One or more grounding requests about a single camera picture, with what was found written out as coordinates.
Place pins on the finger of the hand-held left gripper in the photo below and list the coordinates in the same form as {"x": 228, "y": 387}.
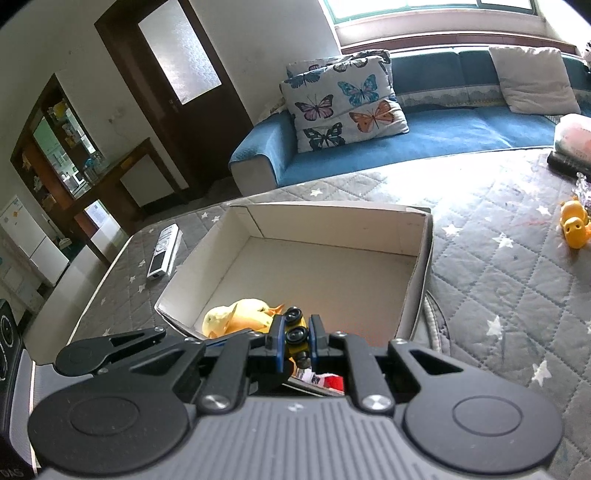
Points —
{"x": 92, "y": 355}

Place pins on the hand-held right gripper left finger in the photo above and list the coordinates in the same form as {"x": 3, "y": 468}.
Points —
{"x": 273, "y": 339}

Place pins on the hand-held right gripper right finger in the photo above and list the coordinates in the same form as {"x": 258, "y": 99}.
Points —
{"x": 316, "y": 339}

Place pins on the yellow toy car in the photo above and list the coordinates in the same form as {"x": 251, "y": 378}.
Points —
{"x": 296, "y": 333}

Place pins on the yellow plush duck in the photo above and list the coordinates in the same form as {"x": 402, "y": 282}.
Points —
{"x": 231, "y": 316}

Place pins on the white cardboard box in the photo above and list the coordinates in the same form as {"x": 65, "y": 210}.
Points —
{"x": 323, "y": 263}

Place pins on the red white packet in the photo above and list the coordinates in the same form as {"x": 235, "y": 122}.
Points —
{"x": 323, "y": 382}

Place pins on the white remote control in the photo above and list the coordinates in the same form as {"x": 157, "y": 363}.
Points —
{"x": 161, "y": 254}

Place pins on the white refrigerator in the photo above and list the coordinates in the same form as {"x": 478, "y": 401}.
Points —
{"x": 27, "y": 240}

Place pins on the grey star quilted mat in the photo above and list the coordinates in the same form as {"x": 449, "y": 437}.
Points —
{"x": 498, "y": 277}

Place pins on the dark wooden cabinet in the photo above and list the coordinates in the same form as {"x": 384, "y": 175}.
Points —
{"x": 64, "y": 157}

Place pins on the butterfly print pillow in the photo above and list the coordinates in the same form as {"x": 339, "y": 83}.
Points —
{"x": 323, "y": 62}
{"x": 341, "y": 106}

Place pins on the blue sofa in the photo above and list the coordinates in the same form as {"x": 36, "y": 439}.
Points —
{"x": 443, "y": 129}

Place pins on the dark wooden door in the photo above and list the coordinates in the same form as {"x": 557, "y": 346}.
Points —
{"x": 184, "y": 92}

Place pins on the yellow rubber duck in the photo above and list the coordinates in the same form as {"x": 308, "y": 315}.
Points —
{"x": 572, "y": 213}
{"x": 577, "y": 235}

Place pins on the flat black object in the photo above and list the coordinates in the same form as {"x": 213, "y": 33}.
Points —
{"x": 568, "y": 165}

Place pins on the pink white plastic bag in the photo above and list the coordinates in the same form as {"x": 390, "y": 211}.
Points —
{"x": 575, "y": 136}

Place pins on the plain white pillow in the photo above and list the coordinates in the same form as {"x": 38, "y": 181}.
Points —
{"x": 535, "y": 81}

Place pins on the window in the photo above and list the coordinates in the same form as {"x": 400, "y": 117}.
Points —
{"x": 415, "y": 9}

